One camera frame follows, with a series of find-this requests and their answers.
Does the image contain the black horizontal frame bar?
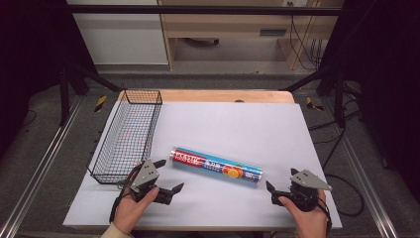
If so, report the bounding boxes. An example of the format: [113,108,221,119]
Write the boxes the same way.
[63,4,345,17]

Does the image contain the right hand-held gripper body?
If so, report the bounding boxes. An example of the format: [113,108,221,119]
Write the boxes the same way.
[270,169,333,213]

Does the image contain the white cabinet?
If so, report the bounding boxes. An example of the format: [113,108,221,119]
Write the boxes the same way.
[66,0,169,66]

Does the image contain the yellow black floor tape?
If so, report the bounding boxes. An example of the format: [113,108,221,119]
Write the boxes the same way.
[305,96,325,112]
[94,94,108,113]

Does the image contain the person's right hand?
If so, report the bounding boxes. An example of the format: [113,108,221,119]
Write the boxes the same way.
[278,189,332,238]

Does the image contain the black floor cable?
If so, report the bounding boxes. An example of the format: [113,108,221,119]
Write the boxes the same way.
[308,83,366,218]

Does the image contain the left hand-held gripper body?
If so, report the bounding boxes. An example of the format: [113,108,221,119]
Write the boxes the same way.
[126,159,173,205]

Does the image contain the black curtain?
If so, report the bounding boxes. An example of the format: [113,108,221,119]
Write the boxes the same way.
[318,0,420,202]
[0,0,98,160]

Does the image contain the right hand-held gripper black cable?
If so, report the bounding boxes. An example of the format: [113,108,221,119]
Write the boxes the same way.
[315,190,333,238]

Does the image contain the light wooden desk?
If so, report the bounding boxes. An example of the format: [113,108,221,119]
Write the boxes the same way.
[157,0,346,71]

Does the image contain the black wire basket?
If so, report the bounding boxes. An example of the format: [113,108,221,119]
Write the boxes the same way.
[86,88,163,185]

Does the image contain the black hanging cables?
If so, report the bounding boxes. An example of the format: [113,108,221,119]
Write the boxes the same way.
[286,1,326,71]

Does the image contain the black metal stand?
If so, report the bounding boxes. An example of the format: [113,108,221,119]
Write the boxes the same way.
[279,62,347,129]
[58,58,123,127]

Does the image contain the blue red plastic wrap roll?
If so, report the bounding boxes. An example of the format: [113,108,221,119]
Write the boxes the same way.
[169,146,263,187]

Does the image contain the grey desk label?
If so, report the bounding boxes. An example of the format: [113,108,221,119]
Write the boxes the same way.
[259,28,288,38]

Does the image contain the person's left hand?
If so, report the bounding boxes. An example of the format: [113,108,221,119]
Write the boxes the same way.
[112,186,160,236]

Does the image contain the aluminium floor rail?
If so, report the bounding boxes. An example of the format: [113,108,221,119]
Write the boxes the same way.
[0,94,84,238]
[321,97,400,238]

